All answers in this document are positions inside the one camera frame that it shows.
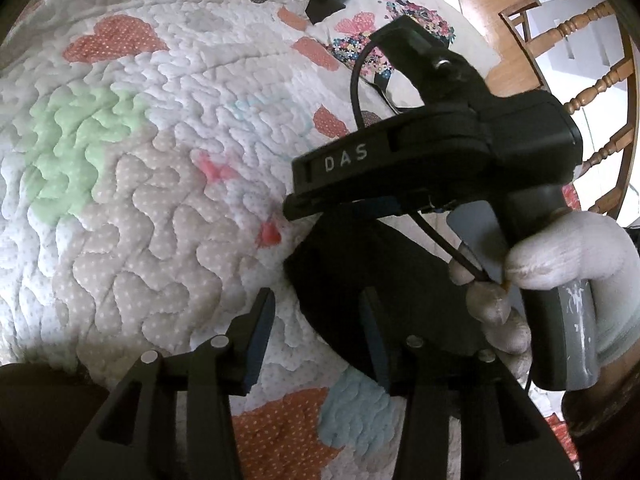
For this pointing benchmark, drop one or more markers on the wooden chair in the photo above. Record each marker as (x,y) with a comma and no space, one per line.
(575,22)

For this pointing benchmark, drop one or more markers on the dark cloth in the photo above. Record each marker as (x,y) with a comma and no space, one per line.
(35,420)

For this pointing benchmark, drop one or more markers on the small black object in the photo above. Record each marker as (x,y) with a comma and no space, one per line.
(322,10)

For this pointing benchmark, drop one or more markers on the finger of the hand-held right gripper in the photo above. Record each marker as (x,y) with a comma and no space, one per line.
(300,207)

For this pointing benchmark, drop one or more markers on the floral printed cloth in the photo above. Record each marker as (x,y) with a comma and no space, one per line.
(400,5)

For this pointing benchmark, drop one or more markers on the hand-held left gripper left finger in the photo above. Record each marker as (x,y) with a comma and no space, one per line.
(261,340)

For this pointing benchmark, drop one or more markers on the person's right forearm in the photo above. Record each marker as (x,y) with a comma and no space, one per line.
(605,425)

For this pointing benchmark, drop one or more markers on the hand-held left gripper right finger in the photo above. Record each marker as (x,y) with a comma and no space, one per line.
(372,345)

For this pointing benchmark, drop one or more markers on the black pants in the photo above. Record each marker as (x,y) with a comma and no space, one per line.
(360,260)

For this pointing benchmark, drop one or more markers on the person's right hand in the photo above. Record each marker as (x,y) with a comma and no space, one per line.
(575,250)

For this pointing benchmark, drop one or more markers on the quilted patchwork blanket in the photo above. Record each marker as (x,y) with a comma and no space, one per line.
(150,160)

